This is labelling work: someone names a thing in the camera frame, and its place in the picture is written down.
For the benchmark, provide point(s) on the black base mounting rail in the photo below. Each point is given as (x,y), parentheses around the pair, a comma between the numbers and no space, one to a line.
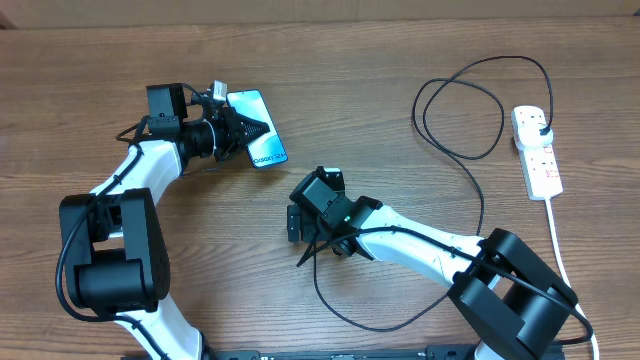
(432,352)

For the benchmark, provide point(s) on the white power strip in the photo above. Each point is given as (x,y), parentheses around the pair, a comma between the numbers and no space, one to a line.
(539,166)

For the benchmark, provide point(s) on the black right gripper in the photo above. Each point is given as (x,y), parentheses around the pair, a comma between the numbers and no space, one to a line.
(307,232)

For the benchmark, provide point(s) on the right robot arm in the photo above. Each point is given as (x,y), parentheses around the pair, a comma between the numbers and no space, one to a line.
(509,296)

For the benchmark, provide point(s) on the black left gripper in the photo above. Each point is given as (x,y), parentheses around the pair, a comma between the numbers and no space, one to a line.
(232,123)

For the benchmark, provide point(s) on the white charger plug adapter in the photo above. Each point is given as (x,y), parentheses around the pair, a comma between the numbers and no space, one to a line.
(527,137)

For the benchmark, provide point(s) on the blue-screen Samsung smartphone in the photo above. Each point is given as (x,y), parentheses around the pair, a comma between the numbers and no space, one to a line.
(268,150)

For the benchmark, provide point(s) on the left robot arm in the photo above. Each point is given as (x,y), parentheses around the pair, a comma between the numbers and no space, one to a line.
(114,264)

